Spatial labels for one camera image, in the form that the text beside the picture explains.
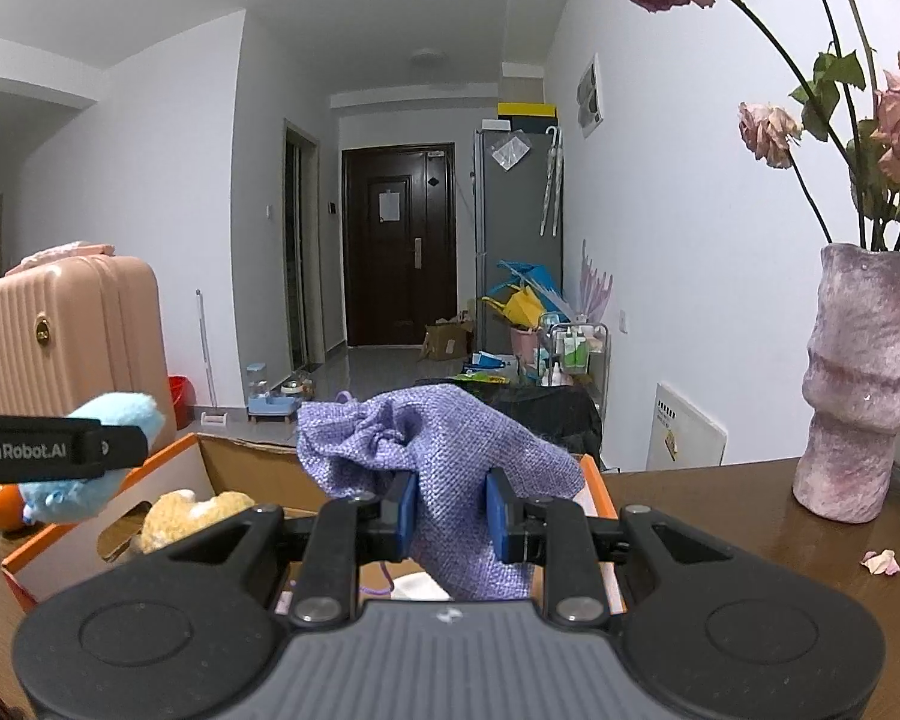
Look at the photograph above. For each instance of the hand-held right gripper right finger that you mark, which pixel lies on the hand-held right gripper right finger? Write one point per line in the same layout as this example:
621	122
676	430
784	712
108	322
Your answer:
496	517

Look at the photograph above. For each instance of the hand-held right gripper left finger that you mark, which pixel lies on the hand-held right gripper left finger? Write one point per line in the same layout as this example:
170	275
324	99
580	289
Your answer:
409	517

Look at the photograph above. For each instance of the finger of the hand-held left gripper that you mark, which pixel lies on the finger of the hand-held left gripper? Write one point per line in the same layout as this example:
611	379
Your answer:
112	446

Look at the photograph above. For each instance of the light blue plush toy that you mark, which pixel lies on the light blue plush toy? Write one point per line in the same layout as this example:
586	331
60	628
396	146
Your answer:
120	412

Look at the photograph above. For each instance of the white round sponge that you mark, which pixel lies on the white round sponge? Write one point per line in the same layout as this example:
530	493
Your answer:
420	586

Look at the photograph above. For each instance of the orange cardboard box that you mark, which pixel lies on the orange cardboard box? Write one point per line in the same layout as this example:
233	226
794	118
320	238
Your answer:
67	540

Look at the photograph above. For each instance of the white and yellow plush toy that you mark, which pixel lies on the white and yellow plush toy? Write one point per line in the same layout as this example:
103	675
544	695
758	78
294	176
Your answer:
195	514

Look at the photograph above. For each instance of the orange fruit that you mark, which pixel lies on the orange fruit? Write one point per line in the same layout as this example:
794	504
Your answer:
4	510

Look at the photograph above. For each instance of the red bucket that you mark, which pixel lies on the red bucket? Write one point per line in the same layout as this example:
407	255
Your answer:
180	401

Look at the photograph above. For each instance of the black bag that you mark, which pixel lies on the black bag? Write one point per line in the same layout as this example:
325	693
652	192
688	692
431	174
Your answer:
562	420

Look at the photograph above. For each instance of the pink ribbed suitcase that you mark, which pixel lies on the pink ribbed suitcase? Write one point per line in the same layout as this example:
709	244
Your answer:
60	330

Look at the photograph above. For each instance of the white mop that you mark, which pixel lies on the white mop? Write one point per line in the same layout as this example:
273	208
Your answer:
204	345

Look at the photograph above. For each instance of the colourful packets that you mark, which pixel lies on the colourful packets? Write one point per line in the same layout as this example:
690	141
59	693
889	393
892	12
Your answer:
487	367

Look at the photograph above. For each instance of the blue pet water feeder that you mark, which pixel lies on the blue pet water feeder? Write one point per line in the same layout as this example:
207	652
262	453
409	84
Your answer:
270	405

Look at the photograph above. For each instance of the pink bucket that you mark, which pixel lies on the pink bucket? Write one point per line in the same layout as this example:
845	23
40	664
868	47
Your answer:
525	349

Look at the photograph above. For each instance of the brown cardboard box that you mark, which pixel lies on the brown cardboard box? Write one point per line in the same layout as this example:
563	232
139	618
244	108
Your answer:
446	341

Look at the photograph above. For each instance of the metal cart with bottles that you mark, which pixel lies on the metal cart with bottles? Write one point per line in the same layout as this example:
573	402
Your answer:
574	352

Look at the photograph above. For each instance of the pink folded cloth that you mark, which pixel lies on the pink folded cloth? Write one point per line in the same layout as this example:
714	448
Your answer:
60	256

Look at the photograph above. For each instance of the white board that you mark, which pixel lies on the white board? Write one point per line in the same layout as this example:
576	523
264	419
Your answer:
690	427

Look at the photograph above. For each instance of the blue folded item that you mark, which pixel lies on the blue folded item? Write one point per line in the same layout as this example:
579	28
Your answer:
544	281

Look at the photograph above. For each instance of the dark brown entrance door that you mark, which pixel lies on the dark brown entrance door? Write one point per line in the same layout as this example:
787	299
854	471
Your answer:
364	277

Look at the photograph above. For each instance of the dark framed glass door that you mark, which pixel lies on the dark framed glass door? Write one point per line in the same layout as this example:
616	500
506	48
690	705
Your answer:
300	247

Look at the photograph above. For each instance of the grey refrigerator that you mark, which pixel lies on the grey refrigerator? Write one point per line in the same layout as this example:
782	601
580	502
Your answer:
514	225

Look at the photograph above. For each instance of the white paper notice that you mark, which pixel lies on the white paper notice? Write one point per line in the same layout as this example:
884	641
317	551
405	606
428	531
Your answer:
390	208

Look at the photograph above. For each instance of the white folded umbrella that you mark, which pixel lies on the white folded umbrella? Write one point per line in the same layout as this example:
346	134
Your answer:
551	180

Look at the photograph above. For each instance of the clear plastic bag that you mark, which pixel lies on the clear plastic bag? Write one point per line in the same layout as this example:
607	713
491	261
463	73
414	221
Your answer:
511	151

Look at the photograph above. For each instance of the fallen pink petal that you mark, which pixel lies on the fallen pink petal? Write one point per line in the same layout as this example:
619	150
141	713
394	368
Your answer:
881	562

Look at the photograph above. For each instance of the small white box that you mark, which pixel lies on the small white box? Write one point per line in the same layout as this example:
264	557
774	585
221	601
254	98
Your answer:
496	124

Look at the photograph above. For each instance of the purple textured vase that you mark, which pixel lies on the purple textured vase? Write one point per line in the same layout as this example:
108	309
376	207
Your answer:
862	360

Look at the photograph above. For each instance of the yellow and black box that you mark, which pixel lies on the yellow and black box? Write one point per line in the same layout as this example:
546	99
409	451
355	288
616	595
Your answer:
526	116

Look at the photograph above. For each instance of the purple wall decoration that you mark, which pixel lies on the purple wall decoration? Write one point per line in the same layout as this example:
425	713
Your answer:
596	285

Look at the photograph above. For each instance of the wall poster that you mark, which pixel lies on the wall poster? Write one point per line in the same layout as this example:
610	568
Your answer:
591	94

